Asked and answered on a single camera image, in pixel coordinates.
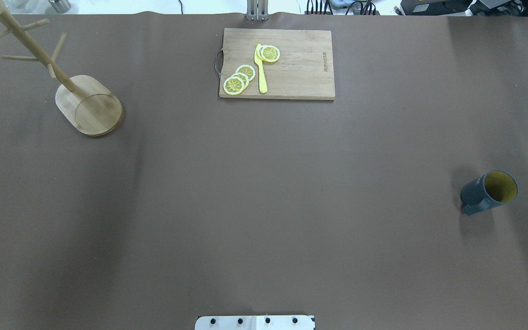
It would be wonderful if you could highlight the lemon slice middle left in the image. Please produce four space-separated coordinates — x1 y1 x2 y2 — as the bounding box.
231 72 250 88

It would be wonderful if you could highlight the lemon slice back left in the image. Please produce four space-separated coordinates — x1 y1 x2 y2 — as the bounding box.
235 64 256 82

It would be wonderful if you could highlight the lemon slice under knife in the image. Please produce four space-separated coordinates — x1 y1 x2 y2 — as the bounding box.
255 44 264 62

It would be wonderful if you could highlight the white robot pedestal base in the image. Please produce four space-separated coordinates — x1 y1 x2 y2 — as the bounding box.
194 314 316 330

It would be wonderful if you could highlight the wooden cup storage rack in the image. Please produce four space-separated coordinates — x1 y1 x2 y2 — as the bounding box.
0 0 124 137

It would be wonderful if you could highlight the yellow plastic knife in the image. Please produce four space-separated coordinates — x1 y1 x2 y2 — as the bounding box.
253 45 268 94

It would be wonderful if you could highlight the aluminium frame post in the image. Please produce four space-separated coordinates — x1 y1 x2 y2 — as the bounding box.
247 0 270 22

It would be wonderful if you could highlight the bamboo cutting board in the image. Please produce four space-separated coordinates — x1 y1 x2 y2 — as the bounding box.
219 28 336 101

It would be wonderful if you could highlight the dark blue mug yellow inside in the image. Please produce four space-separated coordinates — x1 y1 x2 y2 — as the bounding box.
460 170 519 215

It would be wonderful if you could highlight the black equipment box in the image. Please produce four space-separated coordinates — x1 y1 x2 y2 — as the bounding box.
400 0 473 16

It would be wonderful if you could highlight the lemon slice front left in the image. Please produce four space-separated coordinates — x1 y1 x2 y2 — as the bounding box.
222 77 245 95

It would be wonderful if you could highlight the lemon slice by knife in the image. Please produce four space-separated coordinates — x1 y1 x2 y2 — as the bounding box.
258 44 281 63

